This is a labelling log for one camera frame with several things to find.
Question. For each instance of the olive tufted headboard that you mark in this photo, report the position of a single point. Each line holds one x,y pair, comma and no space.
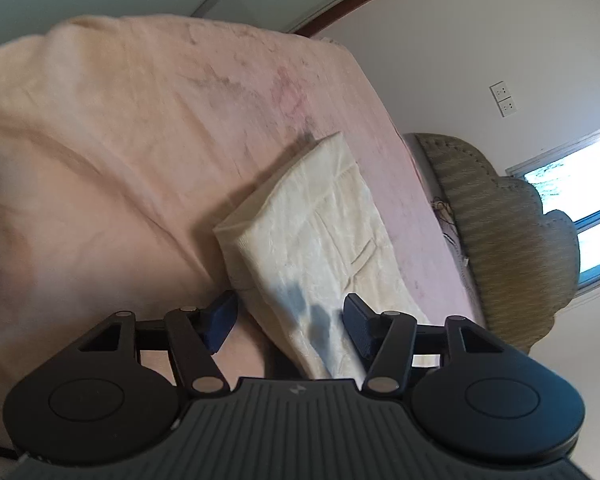
505,240

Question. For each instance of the white pants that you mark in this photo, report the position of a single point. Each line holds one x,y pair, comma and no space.
320,220

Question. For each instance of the pink blanket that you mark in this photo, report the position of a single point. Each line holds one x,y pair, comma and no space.
130,135

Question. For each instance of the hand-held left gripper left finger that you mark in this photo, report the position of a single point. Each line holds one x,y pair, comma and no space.
220,318

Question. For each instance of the window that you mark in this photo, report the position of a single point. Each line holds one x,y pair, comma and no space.
580,170

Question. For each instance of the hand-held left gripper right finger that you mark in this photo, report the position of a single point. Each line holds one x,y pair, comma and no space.
360,325

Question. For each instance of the white wall socket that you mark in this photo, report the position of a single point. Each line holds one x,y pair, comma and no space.
507,107
500,90

